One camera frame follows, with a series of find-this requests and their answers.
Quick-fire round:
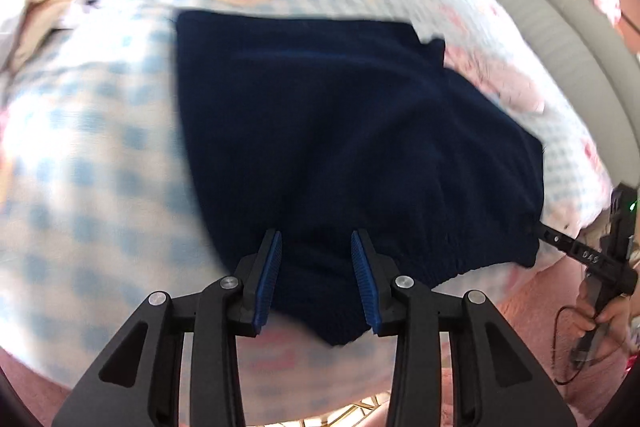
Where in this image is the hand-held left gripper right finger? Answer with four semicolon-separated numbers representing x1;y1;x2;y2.
350;228;577;427

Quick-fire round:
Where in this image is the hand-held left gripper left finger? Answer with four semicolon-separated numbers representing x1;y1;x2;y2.
52;228;283;427

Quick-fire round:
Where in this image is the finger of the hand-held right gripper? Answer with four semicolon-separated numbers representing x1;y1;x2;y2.
533;220;607;266

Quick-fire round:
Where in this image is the navy blue knit garment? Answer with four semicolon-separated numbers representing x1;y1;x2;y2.
175;10;546;348

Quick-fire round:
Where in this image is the person's right hand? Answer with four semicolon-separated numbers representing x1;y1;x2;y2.
575;279;640;360

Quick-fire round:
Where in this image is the pink fluffy blanket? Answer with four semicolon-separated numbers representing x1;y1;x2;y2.
480;247;640;423

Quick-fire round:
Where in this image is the blue checkered printed blanket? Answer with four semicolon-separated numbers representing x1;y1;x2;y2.
0;0;617;427

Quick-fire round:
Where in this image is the grey padded headboard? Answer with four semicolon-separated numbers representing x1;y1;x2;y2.
446;0;640;188

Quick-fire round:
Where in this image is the black cable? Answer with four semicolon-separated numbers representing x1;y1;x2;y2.
550;304;593;385

